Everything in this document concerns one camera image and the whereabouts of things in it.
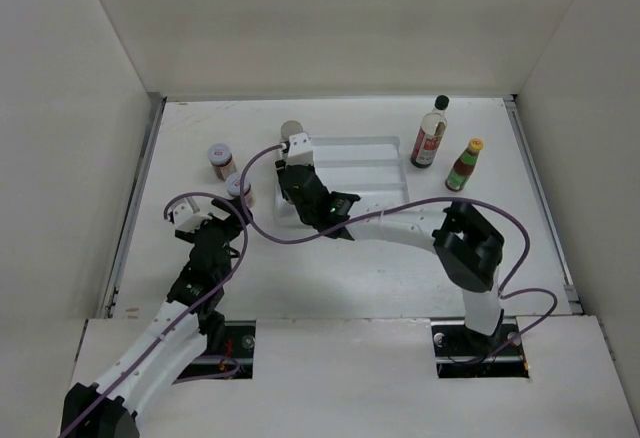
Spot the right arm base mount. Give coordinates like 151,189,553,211
431,319,529,379

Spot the green-label yellow-cap sauce bottle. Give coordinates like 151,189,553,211
445,138,484,192

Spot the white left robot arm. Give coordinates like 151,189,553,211
59,194,251,437

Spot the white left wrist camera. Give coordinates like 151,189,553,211
168,197,210,233

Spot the dark jar white red lid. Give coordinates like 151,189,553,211
207,143,236,181

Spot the tall soy sauce bottle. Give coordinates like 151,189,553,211
410,95,449,168

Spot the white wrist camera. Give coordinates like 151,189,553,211
168,197,210,233
282,132,314,166

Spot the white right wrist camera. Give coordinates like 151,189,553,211
282,132,314,166

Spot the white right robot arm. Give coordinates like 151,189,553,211
275,160,504,354

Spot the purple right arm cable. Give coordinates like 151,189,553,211
238,143,559,365

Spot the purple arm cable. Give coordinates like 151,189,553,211
238,143,559,365
57,193,251,438

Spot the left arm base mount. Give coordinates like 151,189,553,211
176,321,256,383

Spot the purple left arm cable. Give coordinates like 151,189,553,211
57,193,251,438

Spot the silver-lid jar blue label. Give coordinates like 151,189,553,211
280,120,304,141

